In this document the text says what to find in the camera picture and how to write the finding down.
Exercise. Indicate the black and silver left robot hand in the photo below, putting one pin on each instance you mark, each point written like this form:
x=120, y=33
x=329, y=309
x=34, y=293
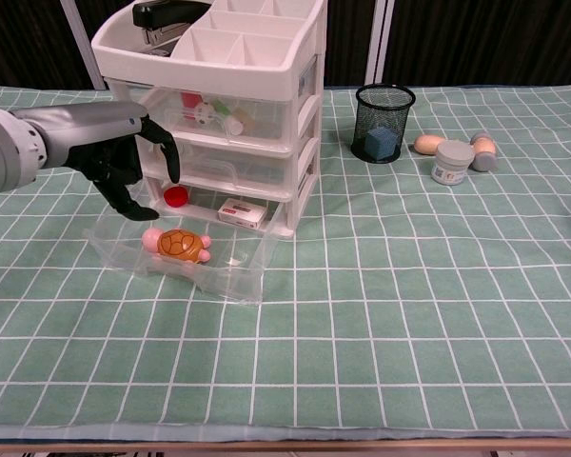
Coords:
x=104, y=157

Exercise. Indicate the clear bottom drawer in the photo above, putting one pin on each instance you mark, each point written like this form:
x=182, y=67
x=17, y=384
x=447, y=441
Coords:
x=124, y=257

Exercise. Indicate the red cup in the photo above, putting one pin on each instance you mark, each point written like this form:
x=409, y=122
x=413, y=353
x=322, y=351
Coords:
x=190, y=101

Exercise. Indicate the small black-white soccer ball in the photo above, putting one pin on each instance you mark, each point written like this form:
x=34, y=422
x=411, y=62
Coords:
x=203, y=115

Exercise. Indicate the pink and orange turtle toy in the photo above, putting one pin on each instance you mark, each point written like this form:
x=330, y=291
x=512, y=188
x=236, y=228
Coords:
x=178, y=245

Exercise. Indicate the white staple box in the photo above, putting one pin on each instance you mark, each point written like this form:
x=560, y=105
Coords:
x=242, y=213

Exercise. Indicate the translucent plastic storage drawer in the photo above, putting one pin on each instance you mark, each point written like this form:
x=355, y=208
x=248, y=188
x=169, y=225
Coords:
x=266, y=114

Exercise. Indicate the grey and wood peg toy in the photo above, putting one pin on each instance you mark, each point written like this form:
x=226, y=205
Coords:
x=484, y=154

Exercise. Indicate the red round cap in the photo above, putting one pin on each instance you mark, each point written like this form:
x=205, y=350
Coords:
x=176, y=196

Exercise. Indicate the slanted white pole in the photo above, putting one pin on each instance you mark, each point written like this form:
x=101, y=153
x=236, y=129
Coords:
x=83, y=45

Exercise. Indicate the small white tube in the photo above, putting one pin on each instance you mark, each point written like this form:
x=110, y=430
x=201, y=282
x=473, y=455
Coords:
x=234, y=126

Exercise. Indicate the black stapler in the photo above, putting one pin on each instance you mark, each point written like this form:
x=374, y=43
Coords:
x=164, y=14

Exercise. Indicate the blue cube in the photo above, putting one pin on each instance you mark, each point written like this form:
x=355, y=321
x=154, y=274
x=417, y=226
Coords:
x=379, y=143

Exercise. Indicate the black mesh pen holder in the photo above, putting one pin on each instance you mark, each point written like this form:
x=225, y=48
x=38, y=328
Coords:
x=385, y=112

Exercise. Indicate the white double pole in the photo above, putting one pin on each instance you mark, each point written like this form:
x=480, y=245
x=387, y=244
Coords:
x=378, y=43

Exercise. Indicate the green checkered tablecloth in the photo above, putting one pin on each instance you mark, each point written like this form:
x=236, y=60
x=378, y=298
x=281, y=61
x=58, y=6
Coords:
x=361, y=309

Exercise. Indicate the peach wooden egg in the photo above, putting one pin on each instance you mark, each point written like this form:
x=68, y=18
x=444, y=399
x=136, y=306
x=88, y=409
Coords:
x=428, y=145

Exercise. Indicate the small grey lidded jar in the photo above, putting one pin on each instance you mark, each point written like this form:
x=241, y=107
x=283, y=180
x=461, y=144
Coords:
x=452, y=164

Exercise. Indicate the white plastic drawer organizer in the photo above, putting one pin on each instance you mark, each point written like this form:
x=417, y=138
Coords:
x=195, y=64

